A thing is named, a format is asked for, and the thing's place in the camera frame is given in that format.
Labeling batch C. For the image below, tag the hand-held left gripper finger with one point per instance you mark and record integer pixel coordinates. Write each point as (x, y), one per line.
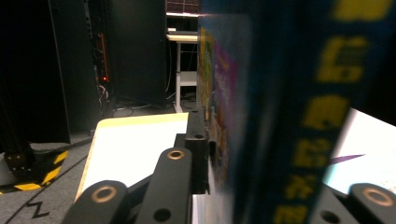
(199, 161)

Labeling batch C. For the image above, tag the dark blue picture book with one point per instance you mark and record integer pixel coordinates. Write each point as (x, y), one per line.
(274, 93)

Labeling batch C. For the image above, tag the white metal stand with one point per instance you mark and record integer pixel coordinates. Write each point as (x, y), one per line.
(183, 77)

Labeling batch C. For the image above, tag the dark equipment rack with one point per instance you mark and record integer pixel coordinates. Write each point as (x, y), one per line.
(101, 62)

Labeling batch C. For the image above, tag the black yellow striped stand base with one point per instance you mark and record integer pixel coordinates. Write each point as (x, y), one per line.
(46, 174)

